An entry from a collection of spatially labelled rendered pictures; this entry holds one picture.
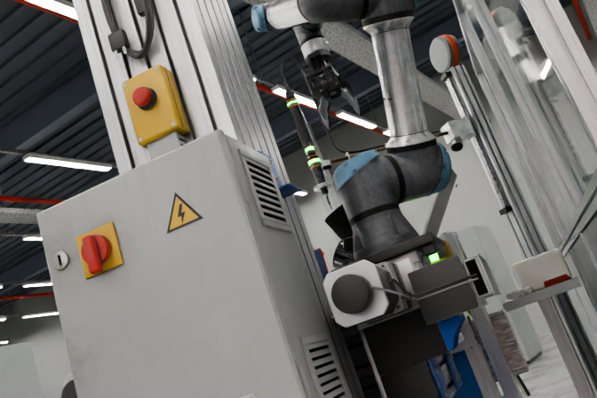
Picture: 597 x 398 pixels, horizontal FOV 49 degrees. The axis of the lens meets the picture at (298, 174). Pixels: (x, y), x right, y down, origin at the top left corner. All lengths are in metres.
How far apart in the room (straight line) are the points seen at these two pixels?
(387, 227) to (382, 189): 0.09
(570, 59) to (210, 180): 0.54
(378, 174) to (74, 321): 0.72
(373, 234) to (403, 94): 0.32
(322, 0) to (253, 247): 0.70
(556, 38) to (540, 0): 0.07
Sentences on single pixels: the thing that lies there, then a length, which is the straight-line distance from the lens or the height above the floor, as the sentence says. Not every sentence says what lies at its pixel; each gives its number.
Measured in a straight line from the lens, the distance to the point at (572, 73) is 0.98.
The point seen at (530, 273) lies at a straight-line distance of 2.35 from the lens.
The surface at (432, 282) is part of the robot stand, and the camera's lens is 1.10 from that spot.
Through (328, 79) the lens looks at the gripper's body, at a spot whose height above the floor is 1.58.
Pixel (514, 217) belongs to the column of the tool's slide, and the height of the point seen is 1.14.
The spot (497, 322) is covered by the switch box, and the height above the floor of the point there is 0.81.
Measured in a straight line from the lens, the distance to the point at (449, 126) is 2.63.
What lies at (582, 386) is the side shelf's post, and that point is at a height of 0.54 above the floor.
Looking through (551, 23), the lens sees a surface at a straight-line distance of 1.01.
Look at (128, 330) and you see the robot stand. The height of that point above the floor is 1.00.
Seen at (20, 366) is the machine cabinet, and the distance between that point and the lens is 8.55.
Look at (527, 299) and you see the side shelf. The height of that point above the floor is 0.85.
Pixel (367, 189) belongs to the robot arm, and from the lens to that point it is 1.42.
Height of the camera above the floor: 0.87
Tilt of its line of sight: 16 degrees up
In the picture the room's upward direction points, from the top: 20 degrees counter-clockwise
